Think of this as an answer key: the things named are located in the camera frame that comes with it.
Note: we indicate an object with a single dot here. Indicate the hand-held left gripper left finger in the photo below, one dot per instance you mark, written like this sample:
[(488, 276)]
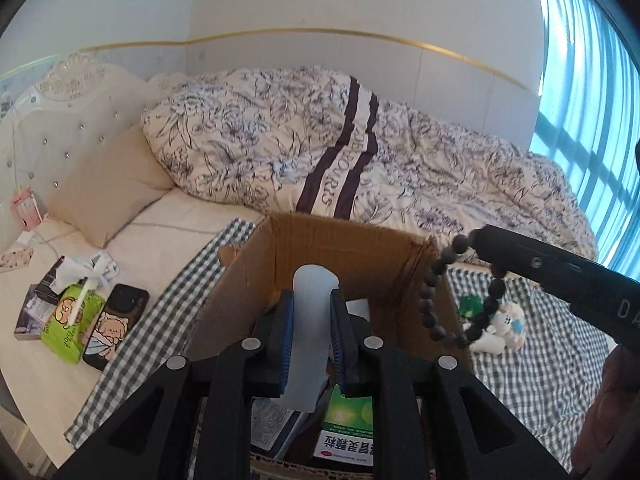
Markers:
[(286, 340)]

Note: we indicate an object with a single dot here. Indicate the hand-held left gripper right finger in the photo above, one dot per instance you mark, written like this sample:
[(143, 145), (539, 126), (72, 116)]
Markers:
[(340, 340)]

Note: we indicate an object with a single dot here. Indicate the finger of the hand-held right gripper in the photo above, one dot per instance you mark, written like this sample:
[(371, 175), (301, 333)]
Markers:
[(520, 255)]

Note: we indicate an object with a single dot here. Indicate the white bent tube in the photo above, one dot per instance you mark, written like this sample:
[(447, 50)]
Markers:
[(312, 320)]

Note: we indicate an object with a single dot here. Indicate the brown cardboard box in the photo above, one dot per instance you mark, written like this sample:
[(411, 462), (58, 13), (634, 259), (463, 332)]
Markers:
[(325, 240)]

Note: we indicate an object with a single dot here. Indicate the person's right forearm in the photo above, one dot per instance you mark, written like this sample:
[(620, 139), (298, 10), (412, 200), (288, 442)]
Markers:
[(615, 410)]

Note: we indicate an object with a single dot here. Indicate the white plush toy blue star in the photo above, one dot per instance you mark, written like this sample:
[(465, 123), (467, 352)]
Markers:
[(507, 320)]

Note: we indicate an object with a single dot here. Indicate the green snack packet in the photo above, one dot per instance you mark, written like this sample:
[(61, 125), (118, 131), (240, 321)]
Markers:
[(470, 306)]

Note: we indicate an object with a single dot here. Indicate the green medicine box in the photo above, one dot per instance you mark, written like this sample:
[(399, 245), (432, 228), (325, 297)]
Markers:
[(345, 420)]

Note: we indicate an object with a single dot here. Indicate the white blue medicine box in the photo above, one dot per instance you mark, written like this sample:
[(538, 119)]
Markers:
[(272, 425)]

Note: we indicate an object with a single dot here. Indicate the white cylindrical container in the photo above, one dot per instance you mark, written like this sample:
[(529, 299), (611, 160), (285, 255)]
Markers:
[(487, 344)]

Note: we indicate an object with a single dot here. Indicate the grey white checked cloth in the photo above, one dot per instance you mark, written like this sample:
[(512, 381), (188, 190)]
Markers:
[(150, 320)]

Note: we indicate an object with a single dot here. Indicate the cartoon bear phone case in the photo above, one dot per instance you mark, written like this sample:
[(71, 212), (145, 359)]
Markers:
[(107, 337)]

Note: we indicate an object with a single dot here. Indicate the blue tinted window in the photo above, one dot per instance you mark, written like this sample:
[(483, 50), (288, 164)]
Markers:
[(590, 85)]

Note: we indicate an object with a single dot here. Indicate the white crumpled wrapper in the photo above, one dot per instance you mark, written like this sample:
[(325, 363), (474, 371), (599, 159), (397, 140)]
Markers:
[(95, 265)]

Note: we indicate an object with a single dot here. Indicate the white stick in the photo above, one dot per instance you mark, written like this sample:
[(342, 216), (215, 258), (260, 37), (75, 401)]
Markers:
[(81, 302)]

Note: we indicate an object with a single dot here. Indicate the floral quilt with dark stripes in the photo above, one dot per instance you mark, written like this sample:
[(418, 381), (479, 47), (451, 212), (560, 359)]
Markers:
[(250, 125)]

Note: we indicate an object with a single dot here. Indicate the green cartoon tissue pack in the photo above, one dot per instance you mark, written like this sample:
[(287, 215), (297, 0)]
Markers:
[(62, 335)]

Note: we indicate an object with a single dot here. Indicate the beige pillow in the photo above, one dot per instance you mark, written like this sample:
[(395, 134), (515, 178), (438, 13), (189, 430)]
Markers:
[(110, 185)]

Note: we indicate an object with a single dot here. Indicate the black small box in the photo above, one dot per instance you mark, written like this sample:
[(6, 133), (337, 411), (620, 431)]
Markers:
[(50, 275)]

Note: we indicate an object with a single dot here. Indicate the grey purple small box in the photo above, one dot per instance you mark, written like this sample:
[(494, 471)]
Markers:
[(32, 315)]

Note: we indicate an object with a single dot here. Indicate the floral patterned card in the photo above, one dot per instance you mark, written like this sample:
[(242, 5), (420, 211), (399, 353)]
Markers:
[(15, 260)]

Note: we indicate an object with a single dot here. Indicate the pink packet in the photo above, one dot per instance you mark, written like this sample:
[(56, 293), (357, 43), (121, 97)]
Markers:
[(27, 207)]

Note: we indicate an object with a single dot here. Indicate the white tufted headboard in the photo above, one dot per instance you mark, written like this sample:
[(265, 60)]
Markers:
[(75, 110)]

